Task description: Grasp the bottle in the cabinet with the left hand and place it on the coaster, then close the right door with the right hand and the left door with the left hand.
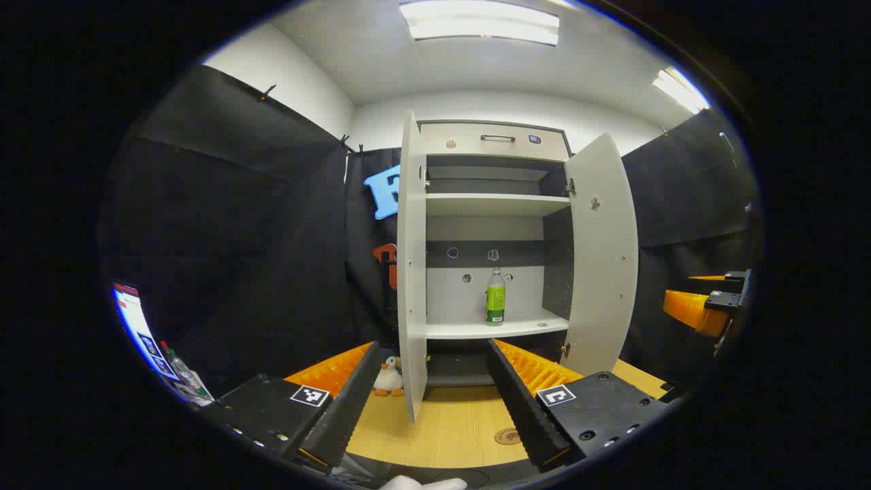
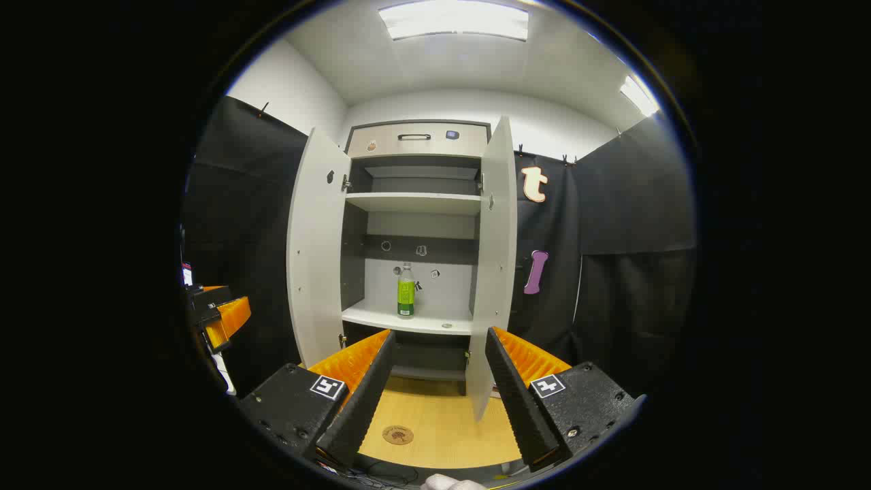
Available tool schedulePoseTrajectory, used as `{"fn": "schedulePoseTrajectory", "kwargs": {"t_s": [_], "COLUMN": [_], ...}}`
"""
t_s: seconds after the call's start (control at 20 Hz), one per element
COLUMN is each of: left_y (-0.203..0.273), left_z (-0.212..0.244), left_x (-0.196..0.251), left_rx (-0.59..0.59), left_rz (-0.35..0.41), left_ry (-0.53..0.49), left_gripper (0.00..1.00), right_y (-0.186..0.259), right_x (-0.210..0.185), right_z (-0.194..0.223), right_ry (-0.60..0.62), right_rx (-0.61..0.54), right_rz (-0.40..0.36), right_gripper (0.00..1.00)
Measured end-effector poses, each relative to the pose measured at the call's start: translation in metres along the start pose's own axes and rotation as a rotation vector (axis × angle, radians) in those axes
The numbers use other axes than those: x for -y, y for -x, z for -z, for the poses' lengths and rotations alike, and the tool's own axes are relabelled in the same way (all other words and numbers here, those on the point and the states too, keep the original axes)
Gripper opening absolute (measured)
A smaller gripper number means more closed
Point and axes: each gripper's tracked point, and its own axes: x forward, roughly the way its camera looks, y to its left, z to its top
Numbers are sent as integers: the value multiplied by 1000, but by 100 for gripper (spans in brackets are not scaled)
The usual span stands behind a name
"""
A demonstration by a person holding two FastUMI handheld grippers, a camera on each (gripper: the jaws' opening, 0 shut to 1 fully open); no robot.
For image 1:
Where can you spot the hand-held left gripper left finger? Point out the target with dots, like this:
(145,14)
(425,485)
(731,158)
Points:
(354,401)

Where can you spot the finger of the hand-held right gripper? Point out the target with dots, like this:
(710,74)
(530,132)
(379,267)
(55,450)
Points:
(736,277)
(691,309)

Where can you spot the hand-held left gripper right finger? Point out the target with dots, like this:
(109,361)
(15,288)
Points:
(520,401)

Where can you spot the grey cabinet door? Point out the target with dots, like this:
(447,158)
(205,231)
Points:
(411,272)
(602,272)

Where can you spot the green label plastic bottle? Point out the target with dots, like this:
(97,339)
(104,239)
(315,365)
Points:
(495,303)

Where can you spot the grey cabinet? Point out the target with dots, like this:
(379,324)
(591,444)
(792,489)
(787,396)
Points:
(469,299)

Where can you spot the small clear bottle red cap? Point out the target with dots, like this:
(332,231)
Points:
(182,371)

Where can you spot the grey cabinet drawer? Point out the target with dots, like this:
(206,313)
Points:
(469,146)

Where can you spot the penguin plush toy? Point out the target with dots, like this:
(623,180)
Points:
(389,380)

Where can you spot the rectangular ceiling light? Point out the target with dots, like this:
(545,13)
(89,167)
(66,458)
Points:
(680,90)
(480,22)

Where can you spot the black backdrop cloth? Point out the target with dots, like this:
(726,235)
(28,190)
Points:
(238,238)

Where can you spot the white printed sheet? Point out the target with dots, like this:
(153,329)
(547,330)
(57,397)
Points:
(136,320)

